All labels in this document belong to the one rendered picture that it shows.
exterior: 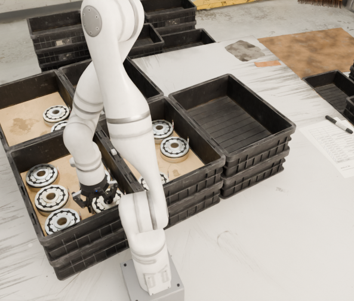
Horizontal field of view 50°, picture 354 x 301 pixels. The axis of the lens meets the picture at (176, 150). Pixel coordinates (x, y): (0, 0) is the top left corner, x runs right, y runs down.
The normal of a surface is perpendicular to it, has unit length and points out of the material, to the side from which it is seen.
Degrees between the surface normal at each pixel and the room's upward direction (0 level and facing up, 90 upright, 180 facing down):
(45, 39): 89
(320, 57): 1
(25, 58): 0
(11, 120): 0
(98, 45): 77
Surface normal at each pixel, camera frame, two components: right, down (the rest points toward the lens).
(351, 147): 0.00, -0.72
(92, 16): -0.52, 0.35
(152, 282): 0.37, 0.59
